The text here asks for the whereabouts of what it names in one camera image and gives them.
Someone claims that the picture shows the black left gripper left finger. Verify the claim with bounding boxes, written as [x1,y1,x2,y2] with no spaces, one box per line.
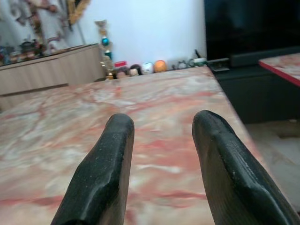
[50,113,135,225]

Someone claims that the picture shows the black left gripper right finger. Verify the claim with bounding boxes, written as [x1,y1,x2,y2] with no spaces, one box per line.
[191,110,300,225]

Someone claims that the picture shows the black television cabinet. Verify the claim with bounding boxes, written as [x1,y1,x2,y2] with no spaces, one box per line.
[210,65,300,125]

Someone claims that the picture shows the dark-haired doll head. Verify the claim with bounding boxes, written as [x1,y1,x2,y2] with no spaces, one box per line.
[115,67,130,80]
[128,64,143,77]

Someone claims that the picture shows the black television stand foot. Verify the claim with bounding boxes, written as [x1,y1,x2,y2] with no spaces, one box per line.
[207,58,230,72]

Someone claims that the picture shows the white and green container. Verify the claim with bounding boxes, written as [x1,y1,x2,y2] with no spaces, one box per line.
[193,57,207,67]

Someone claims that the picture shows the white round figurine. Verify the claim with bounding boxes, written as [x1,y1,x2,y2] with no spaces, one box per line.
[141,61,154,74]

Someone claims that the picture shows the beige wooden sideboard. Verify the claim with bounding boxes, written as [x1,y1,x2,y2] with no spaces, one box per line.
[0,43,106,111]

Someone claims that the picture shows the orange round ball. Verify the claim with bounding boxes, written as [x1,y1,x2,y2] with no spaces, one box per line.
[153,60,168,73]

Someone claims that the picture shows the red-edged marble table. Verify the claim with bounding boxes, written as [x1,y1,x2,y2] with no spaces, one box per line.
[257,53,300,88]

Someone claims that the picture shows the gold trophy with teal ball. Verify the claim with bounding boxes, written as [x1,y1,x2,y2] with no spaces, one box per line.
[94,20,116,81]

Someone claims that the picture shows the dark ornament figurines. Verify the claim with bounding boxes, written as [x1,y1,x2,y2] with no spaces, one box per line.
[0,38,45,65]

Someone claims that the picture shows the black television screen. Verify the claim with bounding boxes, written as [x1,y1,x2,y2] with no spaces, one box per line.
[203,0,300,62]

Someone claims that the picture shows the grey cable bundle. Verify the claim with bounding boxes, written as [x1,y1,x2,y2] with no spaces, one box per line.
[177,59,195,69]

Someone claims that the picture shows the white floral wall hanging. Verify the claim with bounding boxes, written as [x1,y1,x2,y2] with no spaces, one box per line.
[8,0,69,51]

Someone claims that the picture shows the gold ornate frame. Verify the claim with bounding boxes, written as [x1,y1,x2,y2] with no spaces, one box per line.
[66,0,92,25]

